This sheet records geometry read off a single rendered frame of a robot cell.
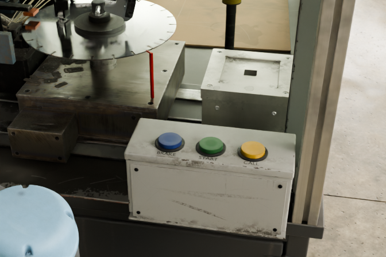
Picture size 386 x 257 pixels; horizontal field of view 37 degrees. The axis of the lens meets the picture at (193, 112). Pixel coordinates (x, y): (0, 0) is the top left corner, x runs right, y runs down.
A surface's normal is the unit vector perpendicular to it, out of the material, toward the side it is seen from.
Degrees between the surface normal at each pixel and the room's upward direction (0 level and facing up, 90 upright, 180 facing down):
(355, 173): 0
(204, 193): 90
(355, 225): 0
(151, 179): 90
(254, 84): 0
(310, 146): 90
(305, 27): 90
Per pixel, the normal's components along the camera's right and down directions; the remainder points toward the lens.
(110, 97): 0.01, -0.84
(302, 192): -0.17, 0.53
